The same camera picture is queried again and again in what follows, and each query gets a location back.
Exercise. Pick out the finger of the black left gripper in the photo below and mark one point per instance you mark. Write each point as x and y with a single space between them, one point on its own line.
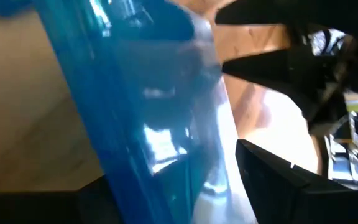
284 71
253 12

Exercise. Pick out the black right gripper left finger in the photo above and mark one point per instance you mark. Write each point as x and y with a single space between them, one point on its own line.
95 205

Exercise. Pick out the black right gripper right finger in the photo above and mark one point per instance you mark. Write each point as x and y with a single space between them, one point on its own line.
275 193

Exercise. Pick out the blue jewel case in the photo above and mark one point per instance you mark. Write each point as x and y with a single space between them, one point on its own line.
110 109

